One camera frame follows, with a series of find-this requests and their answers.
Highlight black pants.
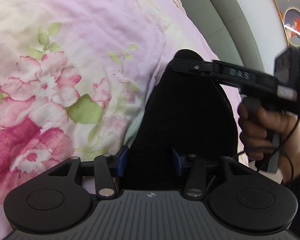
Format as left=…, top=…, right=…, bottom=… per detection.
left=122, top=49, right=238, bottom=191

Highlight grey upholstered headboard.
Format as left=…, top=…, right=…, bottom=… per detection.
left=181, top=0, right=264, bottom=72

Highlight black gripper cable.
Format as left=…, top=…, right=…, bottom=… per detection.
left=233, top=100, right=300, bottom=188

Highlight pink floral bed quilt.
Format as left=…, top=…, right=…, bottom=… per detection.
left=0, top=0, right=243, bottom=238

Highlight person's right hand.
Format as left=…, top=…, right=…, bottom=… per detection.
left=237, top=102, right=300, bottom=185

